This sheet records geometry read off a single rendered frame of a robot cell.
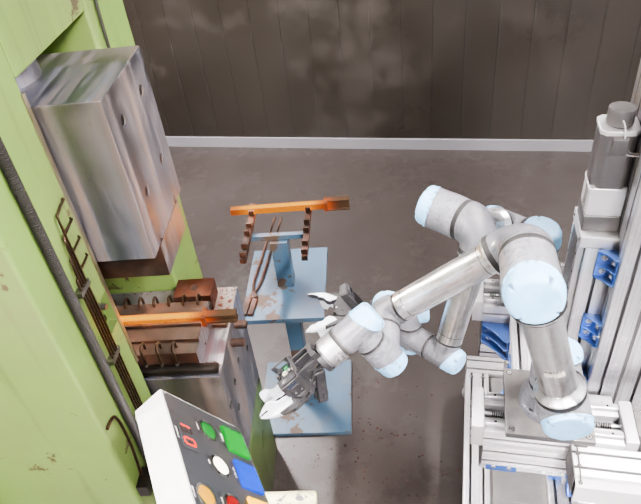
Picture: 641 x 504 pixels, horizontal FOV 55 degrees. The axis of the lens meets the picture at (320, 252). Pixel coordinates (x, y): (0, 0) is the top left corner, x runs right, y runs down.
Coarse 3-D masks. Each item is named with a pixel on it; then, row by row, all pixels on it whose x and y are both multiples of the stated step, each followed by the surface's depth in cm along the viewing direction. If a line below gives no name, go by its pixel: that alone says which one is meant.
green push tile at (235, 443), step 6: (222, 426) 144; (222, 432) 143; (228, 432) 144; (234, 432) 147; (228, 438) 142; (234, 438) 144; (240, 438) 147; (228, 444) 140; (234, 444) 142; (240, 444) 144; (234, 450) 140; (240, 450) 142; (246, 450) 145; (240, 456) 142; (246, 456) 143
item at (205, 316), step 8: (184, 312) 181; (192, 312) 181; (200, 312) 180; (208, 312) 179; (216, 312) 179; (224, 312) 179; (232, 312) 178; (128, 320) 181; (136, 320) 180; (144, 320) 180; (152, 320) 180; (160, 320) 180; (168, 320) 179; (176, 320) 179; (184, 320) 179; (192, 320) 179; (200, 320) 179; (208, 320) 180; (216, 320) 180; (224, 320) 179; (232, 320) 179
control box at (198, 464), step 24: (144, 408) 134; (168, 408) 130; (192, 408) 140; (144, 432) 130; (168, 432) 125; (192, 432) 131; (216, 432) 141; (240, 432) 151; (168, 456) 122; (192, 456) 124; (216, 456) 132; (168, 480) 119; (192, 480) 117; (216, 480) 125
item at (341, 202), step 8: (320, 200) 225; (328, 200) 223; (336, 200) 222; (344, 200) 222; (232, 208) 227; (240, 208) 226; (248, 208) 226; (256, 208) 225; (264, 208) 225; (272, 208) 225; (280, 208) 225; (288, 208) 225; (296, 208) 224; (304, 208) 224; (312, 208) 224; (320, 208) 224; (328, 208) 225; (336, 208) 225; (344, 208) 224
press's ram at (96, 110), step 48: (48, 96) 123; (96, 96) 121; (144, 96) 143; (48, 144) 125; (96, 144) 125; (144, 144) 141; (96, 192) 132; (144, 192) 139; (96, 240) 141; (144, 240) 140
